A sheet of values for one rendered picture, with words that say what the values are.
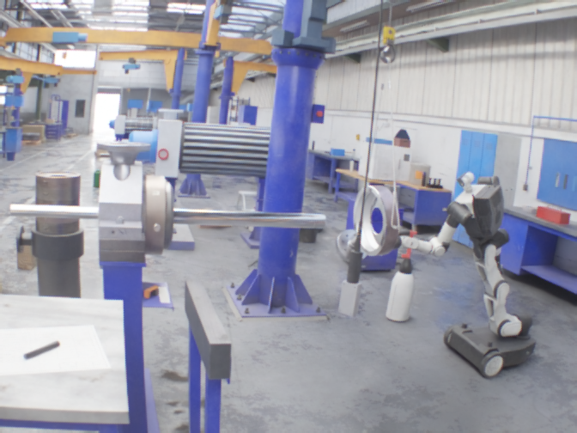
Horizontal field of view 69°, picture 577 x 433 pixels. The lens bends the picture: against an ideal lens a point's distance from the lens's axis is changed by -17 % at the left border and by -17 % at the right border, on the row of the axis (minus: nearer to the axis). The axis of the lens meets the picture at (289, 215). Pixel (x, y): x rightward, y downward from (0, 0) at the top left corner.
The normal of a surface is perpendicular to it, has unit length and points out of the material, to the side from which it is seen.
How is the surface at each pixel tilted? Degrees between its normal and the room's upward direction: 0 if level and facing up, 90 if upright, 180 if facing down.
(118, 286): 90
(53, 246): 90
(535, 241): 90
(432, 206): 90
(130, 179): 45
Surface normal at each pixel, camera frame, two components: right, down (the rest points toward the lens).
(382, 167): 0.29, 0.21
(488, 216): -0.72, 0.46
